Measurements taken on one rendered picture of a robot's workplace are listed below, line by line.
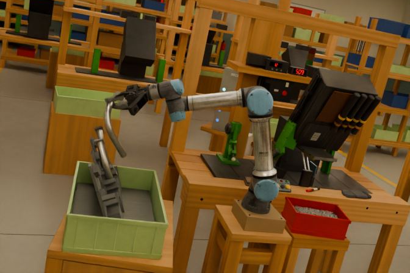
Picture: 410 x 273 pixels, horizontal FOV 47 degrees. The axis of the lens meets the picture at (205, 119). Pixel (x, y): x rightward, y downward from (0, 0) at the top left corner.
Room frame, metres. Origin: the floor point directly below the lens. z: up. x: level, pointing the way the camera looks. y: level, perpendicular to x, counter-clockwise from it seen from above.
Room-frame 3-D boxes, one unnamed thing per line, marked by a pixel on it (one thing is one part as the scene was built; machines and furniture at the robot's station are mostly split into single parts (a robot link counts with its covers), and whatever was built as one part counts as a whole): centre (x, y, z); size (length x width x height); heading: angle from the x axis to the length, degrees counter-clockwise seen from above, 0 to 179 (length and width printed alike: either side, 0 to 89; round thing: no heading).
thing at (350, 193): (2.88, -1.03, 0.91); 0.20 x 0.11 x 0.03; 110
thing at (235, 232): (2.29, -0.35, 0.83); 0.32 x 0.32 x 0.04; 17
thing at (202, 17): (3.33, -0.52, 1.36); 1.49 x 0.09 x 0.97; 107
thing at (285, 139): (2.96, -0.55, 1.17); 0.13 x 0.12 x 0.20; 107
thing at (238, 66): (3.29, -0.53, 1.52); 0.90 x 0.25 x 0.04; 107
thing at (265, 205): (2.29, -0.35, 0.97); 0.15 x 0.15 x 0.10
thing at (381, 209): (2.77, -0.69, 0.82); 1.50 x 0.14 x 0.15; 107
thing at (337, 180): (3.04, -0.61, 0.89); 1.10 x 0.42 x 0.02; 107
